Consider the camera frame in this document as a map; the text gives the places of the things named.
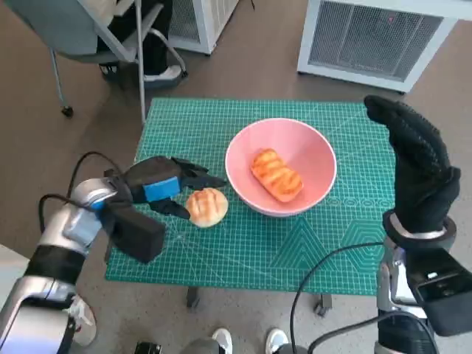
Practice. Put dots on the green cutting mat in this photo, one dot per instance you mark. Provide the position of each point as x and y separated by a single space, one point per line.
221 250

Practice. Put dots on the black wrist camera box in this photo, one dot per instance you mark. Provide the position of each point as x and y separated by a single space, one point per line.
136 232
446 302

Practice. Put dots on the grey office chair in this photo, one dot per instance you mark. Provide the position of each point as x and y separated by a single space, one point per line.
73 29

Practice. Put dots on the round toy bread bun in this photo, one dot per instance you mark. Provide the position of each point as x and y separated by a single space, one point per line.
206 208

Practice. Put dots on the long toy bread loaf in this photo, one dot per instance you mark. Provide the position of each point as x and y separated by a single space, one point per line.
276 175

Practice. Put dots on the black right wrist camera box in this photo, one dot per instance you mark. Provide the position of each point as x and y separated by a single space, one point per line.
446 302

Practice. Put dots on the small black device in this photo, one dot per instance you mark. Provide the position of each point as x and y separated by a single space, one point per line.
147 348

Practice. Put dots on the table leg with caster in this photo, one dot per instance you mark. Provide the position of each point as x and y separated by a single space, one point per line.
192 298
322 306

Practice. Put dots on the large white mesh cabinet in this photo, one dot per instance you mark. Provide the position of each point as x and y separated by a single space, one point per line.
368 37

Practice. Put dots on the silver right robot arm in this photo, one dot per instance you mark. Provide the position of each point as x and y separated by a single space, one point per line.
391 280

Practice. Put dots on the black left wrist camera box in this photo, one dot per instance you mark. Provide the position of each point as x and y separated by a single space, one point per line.
136 232

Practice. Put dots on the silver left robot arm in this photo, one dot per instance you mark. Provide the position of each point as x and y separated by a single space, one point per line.
55 228

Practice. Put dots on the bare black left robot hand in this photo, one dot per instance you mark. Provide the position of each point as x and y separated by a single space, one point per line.
158 173

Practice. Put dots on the small white mesh cabinet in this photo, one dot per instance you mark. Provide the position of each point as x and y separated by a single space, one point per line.
206 22

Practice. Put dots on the white shoe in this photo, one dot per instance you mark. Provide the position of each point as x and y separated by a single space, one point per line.
276 341
222 341

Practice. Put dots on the pink bowl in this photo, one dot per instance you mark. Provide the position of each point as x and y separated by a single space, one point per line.
313 155

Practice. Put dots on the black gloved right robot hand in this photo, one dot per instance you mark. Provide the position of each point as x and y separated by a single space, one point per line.
420 177

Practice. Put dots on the seated person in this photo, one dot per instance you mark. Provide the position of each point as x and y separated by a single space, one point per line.
155 48

